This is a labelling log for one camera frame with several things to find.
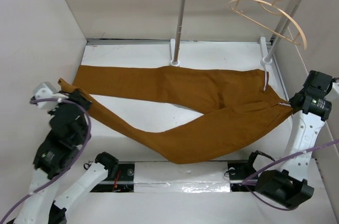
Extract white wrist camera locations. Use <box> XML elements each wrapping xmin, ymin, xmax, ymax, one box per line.
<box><xmin>327</xmin><ymin>77</ymin><xmax>339</xmax><ymax>102</ymax></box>
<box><xmin>30</xmin><ymin>82</ymin><xmax>68</xmax><ymax>111</ymax></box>

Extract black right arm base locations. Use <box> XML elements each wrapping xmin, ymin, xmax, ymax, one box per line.
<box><xmin>224</xmin><ymin>160</ymin><xmax>258</xmax><ymax>192</ymax></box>

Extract beige wooden clothes hanger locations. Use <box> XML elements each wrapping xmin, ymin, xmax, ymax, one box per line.
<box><xmin>226</xmin><ymin>0</ymin><xmax>308</xmax><ymax>50</ymax></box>

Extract silver foil tape strip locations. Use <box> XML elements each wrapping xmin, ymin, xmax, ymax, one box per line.
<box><xmin>133</xmin><ymin>161</ymin><xmax>230</xmax><ymax>193</ymax></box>

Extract white metal clothes rack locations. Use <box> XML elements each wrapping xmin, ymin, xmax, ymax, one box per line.
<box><xmin>170</xmin><ymin>0</ymin><xmax>302</xmax><ymax>67</ymax></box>

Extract brown trousers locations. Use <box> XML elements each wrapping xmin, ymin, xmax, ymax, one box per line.
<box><xmin>58</xmin><ymin>66</ymin><xmax>293</xmax><ymax>164</ymax></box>

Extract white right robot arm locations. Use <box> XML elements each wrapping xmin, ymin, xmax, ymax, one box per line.
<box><xmin>240</xmin><ymin>70</ymin><xmax>338</xmax><ymax>211</ymax></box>

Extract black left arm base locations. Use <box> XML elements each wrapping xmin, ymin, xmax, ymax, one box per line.
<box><xmin>91</xmin><ymin>162</ymin><xmax>135</xmax><ymax>193</ymax></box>

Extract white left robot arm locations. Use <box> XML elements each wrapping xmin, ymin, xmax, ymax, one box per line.
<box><xmin>10</xmin><ymin>83</ymin><xmax>119</xmax><ymax>223</ymax></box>

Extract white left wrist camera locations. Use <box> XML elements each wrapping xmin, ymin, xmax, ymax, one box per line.
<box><xmin>30</xmin><ymin>82</ymin><xmax>68</xmax><ymax>111</ymax></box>

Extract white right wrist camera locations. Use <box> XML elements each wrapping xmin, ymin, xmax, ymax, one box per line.
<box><xmin>327</xmin><ymin>77</ymin><xmax>339</xmax><ymax>102</ymax></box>

